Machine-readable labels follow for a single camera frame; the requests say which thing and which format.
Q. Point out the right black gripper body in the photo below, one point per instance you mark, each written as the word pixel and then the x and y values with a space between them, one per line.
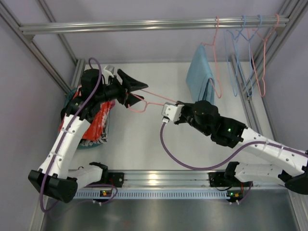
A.
pixel 182 114

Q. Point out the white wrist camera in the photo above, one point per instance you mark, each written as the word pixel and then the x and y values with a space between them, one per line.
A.
pixel 171 112
pixel 109 72

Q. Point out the blue wire hanger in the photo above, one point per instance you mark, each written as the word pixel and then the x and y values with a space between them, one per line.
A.
pixel 231 38

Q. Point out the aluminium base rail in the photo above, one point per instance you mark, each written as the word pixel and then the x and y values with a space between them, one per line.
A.
pixel 167 179

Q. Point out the empty pink hanger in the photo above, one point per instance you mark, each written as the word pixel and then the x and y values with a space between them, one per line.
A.
pixel 262 87

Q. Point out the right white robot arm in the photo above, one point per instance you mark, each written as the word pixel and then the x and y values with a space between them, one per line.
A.
pixel 285 166

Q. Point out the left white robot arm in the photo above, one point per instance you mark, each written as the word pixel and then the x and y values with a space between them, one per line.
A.
pixel 53 178

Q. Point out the aluminium frame posts right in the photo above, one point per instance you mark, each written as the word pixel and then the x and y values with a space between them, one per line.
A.
pixel 254 105

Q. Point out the empty blue hanger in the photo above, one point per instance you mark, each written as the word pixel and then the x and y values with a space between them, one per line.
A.
pixel 251 48

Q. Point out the light blue trousers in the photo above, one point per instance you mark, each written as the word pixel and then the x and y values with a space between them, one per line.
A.
pixel 199 78

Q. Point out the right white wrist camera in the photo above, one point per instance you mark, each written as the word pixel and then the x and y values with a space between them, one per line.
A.
pixel 171 112

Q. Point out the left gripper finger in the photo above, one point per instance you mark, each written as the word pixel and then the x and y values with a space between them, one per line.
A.
pixel 132 99
pixel 130 83

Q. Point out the teal laundry basket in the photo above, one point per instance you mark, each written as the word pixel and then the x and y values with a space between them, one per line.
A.
pixel 97 134

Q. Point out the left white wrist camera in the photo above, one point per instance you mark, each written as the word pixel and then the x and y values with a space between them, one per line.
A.
pixel 109 72

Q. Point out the orange white trousers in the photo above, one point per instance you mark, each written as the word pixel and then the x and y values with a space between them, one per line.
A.
pixel 94 131

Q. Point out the grey slotted cable duct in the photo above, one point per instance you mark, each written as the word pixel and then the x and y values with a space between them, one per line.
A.
pixel 153 194

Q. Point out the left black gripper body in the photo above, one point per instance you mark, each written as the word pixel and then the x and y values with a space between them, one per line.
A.
pixel 123 89

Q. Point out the aluminium frame posts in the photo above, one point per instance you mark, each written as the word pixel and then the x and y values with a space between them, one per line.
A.
pixel 28 40
pixel 254 105

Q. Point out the aluminium frame posts left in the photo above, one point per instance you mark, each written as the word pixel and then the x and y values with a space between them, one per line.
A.
pixel 28 40

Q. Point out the aluminium hanging rail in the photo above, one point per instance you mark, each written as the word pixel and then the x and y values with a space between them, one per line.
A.
pixel 153 25

